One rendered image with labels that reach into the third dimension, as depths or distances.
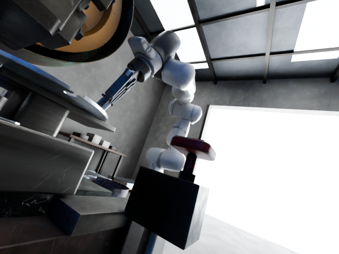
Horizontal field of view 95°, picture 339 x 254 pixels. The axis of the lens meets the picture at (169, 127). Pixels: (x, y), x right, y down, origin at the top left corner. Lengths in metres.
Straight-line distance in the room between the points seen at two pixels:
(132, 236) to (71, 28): 0.41
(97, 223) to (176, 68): 0.51
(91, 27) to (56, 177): 0.85
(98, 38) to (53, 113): 0.62
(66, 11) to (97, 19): 0.62
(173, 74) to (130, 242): 0.50
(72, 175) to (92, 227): 0.06
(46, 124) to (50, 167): 0.19
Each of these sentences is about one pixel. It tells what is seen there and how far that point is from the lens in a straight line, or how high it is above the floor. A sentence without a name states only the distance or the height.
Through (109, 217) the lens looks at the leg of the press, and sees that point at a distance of 0.23.
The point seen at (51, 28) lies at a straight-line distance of 0.36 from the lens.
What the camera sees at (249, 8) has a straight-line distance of 4.31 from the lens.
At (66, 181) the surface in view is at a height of 0.66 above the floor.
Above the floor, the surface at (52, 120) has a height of 0.74.
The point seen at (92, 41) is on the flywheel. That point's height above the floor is 1.18.
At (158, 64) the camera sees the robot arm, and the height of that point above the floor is 1.03.
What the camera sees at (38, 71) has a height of 0.78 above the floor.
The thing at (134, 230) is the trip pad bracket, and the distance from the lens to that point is 0.27.
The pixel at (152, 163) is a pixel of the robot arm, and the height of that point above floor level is 0.74.
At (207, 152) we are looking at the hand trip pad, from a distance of 0.21.
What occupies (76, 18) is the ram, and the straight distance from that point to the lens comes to 0.45.
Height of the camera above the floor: 0.70
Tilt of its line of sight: 17 degrees up
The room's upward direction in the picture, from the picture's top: 18 degrees clockwise
